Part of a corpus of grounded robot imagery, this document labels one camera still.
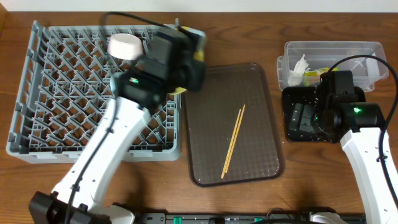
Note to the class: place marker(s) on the pink bowl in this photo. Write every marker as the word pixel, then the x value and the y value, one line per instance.
pixel 125 46

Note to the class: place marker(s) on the clear plastic waste bin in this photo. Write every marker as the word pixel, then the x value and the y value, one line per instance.
pixel 321 54

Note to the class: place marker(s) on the yellow plate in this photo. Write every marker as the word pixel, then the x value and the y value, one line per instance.
pixel 199 52

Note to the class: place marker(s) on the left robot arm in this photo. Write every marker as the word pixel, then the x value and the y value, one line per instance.
pixel 78 197

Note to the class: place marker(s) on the brown serving tray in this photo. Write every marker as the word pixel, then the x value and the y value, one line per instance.
pixel 210 116

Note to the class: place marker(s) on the grey plastic dishwasher rack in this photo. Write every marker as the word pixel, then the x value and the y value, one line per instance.
pixel 64 90

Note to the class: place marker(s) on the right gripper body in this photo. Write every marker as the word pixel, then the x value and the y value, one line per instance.
pixel 304 116

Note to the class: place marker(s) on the crumpled white tissue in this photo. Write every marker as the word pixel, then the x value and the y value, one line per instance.
pixel 297 74

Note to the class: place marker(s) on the wooden chopstick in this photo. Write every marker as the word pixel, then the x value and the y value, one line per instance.
pixel 230 145
pixel 236 136

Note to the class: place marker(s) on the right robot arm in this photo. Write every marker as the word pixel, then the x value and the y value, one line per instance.
pixel 368 153

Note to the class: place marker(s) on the yellow green snack wrapper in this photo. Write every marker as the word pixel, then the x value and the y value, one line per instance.
pixel 313 77

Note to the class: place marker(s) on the black tray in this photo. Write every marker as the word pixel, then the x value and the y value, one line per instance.
pixel 336 113

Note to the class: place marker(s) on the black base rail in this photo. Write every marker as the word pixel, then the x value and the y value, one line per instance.
pixel 164 217

